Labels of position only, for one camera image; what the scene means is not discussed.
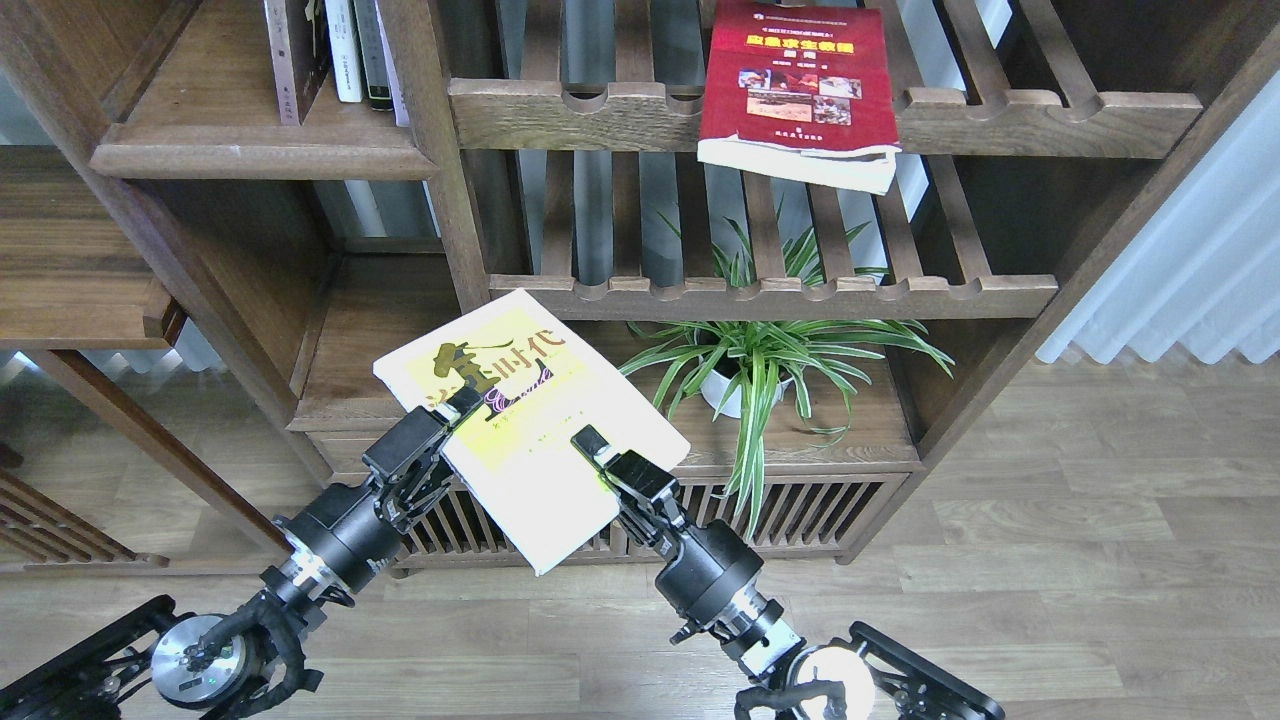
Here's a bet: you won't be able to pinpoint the dark wooden bookshelf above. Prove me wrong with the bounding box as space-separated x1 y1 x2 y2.
3 1 1277 562

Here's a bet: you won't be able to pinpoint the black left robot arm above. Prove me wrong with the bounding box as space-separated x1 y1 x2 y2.
3 387 483 719

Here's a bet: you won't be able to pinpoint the red book with photos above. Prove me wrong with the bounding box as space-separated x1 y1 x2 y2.
698 1 901 195

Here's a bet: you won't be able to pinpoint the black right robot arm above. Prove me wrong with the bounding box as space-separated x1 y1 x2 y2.
572 427 1005 719

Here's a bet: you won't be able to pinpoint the green spider plant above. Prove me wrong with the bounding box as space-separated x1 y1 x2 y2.
614 205 955 541

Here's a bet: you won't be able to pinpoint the dark upright book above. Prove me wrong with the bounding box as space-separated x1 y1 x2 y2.
353 0 393 111

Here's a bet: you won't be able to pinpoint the white upright book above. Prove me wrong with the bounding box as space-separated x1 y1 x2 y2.
324 0 364 102

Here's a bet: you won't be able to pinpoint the white curtain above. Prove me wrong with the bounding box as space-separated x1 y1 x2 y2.
1036 77 1279 364

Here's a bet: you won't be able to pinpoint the maroon book white characters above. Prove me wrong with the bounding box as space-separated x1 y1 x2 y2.
262 1 330 126

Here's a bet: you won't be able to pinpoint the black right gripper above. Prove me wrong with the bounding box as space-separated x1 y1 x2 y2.
570 425 765 646

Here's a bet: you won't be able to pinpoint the pale upright book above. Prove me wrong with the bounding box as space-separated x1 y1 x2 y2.
375 1 411 128

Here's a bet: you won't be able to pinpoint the white plant pot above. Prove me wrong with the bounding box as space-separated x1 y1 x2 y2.
700 365 794 424

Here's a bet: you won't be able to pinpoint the yellow green book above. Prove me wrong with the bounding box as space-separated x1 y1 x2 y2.
372 291 690 575

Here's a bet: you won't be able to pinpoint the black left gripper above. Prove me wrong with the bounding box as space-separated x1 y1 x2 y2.
275 386 484 601

